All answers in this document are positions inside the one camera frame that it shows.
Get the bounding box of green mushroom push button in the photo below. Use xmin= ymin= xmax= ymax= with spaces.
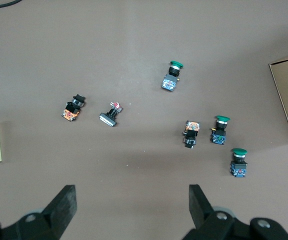
xmin=229 ymin=147 xmax=249 ymax=178
xmin=160 ymin=60 xmax=186 ymax=92
xmin=210 ymin=114 xmax=231 ymax=146

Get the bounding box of black rectangular button red contact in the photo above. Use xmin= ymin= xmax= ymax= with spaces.
xmin=98 ymin=100 xmax=124 ymax=128

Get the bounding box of black cable loop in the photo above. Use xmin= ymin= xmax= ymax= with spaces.
xmin=0 ymin=0 xmax=23 ymax=10

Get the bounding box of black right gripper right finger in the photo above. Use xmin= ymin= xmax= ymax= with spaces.
xmin=181 ymin=183 xmax=288 ymax=240

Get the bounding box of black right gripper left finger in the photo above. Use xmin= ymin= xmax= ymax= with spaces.
xmin=0 ymin=184 xmax=78 ymax=240

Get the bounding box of brown cardboard box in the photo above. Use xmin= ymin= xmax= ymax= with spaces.
xmin=268 ymin=49 xmax=288 ymax=146

